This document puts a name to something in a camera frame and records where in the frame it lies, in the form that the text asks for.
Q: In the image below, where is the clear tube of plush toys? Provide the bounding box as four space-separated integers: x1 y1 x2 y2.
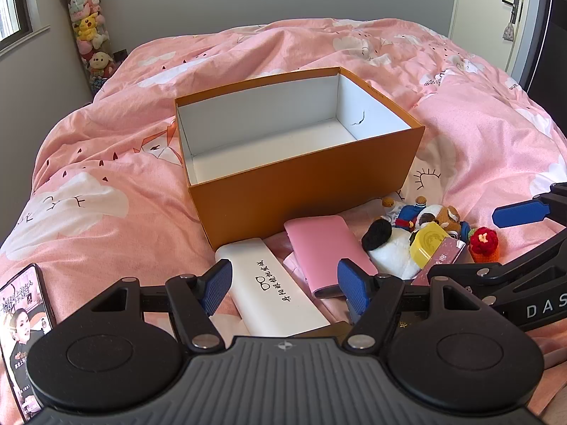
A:
55 0 119 96

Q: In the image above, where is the printed card box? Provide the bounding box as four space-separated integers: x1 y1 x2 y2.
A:
411 237 467 286

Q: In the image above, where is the white panda plush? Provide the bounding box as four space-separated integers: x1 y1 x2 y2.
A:
361 220 426 281

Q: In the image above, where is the yellow round-print box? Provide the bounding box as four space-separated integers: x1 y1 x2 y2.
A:
409 223 449 263

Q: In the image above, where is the orange cardboard box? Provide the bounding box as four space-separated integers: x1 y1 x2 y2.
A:
174 66 426 251

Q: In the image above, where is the black smartphone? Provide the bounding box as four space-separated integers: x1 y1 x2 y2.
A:
0 263 57 424

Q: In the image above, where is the pink printed blanket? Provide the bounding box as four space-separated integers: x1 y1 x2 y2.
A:
0 18 567 425

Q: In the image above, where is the cream door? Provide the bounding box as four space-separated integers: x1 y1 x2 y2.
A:
449 0 532 72

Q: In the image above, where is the white glasses case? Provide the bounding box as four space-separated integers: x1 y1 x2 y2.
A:
215 238 332 337

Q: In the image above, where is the brown bear doll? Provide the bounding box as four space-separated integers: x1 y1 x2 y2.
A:
416 205 462 236

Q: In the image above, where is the blue sailor doll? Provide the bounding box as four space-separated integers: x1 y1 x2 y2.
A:
382 195 430 232

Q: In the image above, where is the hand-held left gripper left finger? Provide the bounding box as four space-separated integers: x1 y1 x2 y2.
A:
87 260 233 351

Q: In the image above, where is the pink glasses case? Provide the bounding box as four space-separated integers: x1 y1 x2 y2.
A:
283 215 379 299

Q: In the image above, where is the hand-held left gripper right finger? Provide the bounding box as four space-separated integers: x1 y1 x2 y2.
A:
337 258 492 351

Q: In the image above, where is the window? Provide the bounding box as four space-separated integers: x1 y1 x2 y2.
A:
0 0 34 51

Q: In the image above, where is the red crochet flower pot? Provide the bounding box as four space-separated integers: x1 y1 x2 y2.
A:
468 227 501 263

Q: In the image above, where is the dark wardrobe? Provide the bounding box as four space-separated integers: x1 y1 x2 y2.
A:
526 0 567 111

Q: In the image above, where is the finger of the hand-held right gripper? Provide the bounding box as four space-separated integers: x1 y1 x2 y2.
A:
426 236 567 295
493 182 567 230

